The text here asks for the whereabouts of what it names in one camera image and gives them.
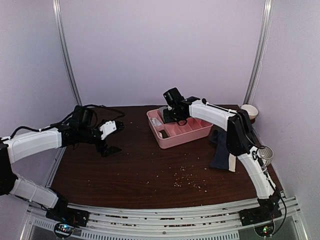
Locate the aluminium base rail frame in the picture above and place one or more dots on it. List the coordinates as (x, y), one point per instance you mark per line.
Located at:
(208, 222)

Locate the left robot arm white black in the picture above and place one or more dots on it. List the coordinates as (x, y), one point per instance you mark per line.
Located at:
(77, 127)

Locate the white ceramic bowl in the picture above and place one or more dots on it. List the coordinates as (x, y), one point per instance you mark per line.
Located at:
(251, 110)

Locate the left round controller board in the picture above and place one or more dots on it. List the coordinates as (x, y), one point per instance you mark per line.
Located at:
(63, 230)

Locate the grey boxer briefs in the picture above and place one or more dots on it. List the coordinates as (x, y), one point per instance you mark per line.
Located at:
(161, 110)

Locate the black item in box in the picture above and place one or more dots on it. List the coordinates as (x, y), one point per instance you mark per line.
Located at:
(163, 134)

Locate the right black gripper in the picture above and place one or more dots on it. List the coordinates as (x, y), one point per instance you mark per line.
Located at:
(169, 119)

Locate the right aluminium corner post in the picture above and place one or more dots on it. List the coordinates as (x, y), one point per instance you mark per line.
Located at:
(261, 46)

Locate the pink divided organizer box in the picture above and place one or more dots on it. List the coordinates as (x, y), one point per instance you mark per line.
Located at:
(193, 130)

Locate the left aluminium corner post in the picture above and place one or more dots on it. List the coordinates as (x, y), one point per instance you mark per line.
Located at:
(65, 52)

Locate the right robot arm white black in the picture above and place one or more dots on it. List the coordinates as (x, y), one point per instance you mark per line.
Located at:
(240, 143)

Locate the right round controller board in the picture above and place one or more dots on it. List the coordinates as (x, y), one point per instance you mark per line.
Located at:
(264, 230)

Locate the white rolled item in box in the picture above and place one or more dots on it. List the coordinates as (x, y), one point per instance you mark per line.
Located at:
(155, 122)

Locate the navy and cream underwear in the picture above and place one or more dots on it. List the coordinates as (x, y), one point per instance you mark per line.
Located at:
(222, 159)

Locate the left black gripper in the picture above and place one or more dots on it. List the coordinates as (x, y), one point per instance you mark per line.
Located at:
(107, 151)

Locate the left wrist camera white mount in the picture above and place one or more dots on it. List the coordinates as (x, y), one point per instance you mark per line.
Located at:
(110, 127)

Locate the round controller board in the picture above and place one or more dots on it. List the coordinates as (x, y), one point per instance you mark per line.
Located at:
(264, 230)
(63, 230)

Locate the aluminium corner post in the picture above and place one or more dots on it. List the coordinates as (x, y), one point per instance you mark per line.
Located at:
(261, 46)
(65, 52)

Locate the striped grey white cup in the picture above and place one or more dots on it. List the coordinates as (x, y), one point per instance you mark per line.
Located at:
(266, 154)

